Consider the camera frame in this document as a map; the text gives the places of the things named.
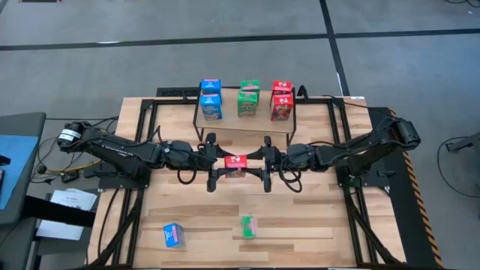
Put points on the wooden shelf with black frame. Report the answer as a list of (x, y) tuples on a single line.
[(243, 125)]

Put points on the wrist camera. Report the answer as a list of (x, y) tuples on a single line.
[(267, 141), (210, 138)]

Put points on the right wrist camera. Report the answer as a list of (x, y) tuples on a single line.
[(267, 141)]

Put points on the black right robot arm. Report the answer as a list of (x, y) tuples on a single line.
[(367, 146)]

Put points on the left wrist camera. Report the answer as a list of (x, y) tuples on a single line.
[(210, 138)]

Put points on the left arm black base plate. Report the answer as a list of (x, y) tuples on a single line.
[(112, 183)]

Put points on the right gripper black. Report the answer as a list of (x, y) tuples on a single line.
[(288, 155)]

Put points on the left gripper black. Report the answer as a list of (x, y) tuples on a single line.
[(198, 155)]

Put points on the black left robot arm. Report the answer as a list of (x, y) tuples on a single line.
[(120, 150)]

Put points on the black panel with hazard stripe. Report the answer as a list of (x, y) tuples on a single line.
[(408, 225)]

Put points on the black bar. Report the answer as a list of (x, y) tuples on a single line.
[(56, 212)]

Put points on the grey desk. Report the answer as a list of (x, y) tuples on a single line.
[(22, 123)]

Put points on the red Froot Loops cereal box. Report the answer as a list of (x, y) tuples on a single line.
[(282, 87), (235, 161), (282, 108)]

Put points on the blue mat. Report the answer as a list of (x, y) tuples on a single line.
[(15, 165)]

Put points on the black aluminium table frame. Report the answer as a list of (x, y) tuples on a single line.
[(322, 101)]

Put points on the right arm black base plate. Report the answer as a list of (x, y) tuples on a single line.
[(378, 180)]

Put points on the green Apple Jacks cereal box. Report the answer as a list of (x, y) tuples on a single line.
[(249, 227), (247, 104), (250, 85)]

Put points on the small black controller box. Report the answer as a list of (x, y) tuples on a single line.
[(70, 176)]

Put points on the blue Rice Krispies cereal box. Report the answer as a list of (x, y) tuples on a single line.
[(173, 234), (210, 107), (211, 85)]

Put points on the white paper sheet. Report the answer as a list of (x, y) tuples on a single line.
[(75, 198), (60, 229)]

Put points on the black power strip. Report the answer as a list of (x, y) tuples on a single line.
[(172, 92)]

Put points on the grey stand leg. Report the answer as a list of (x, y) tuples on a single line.
[(467, 141)]

